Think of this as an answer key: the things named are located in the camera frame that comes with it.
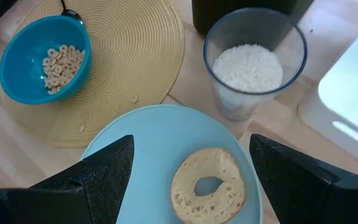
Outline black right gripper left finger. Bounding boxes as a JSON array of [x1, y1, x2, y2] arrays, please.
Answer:
[[0, 134, 135, 224]]

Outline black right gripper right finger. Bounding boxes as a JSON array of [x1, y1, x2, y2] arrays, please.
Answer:
[[249, 133, 358, 224]]

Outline bagel half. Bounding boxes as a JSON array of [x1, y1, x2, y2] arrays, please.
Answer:
[[170, 147, 247, 224]]

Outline dark metal spoon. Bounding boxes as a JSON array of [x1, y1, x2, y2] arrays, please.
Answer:
[[60, 0, 85, 26]]

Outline light blue plate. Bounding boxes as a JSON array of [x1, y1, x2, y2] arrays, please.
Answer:
[[80, 104, 264, 224]]

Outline white plastic bin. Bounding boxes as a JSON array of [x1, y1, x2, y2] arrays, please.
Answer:
[[296, 12, 358, 167]]

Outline pile of cereal rings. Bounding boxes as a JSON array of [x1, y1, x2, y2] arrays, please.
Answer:
[[42, 44, 86, 96]]

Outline teal bowl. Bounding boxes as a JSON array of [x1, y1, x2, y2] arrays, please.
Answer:
[[0, 15, 93, 106]]

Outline round woven beige placemat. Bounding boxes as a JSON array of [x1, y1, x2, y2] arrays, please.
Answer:
[[0, 0, 186, 149]]

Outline clear cup with white filling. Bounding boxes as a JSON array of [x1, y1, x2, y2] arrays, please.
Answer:
[[203, 7, 308, 123]]

